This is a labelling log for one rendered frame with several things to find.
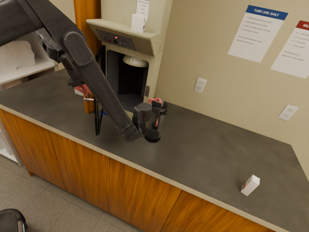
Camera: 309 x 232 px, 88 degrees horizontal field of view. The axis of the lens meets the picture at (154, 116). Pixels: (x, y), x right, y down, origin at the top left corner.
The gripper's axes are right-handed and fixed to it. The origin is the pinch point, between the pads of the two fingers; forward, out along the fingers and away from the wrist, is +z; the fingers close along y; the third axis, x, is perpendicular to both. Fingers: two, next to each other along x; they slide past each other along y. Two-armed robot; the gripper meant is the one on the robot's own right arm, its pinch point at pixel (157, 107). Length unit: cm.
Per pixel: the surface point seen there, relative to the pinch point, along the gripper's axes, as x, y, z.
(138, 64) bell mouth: 19.2, 13.0, 14.5
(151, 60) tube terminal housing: 11.2, 18.0, 12.0
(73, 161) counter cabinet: 48, -56, -15
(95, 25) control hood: 35.8, 29.9, 0.9
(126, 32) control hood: 20.3, 30.4, 0.6
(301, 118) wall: -89, -6, 55
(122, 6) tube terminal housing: 29.0, 38.6, 12.0
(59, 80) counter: 95, -25, 27
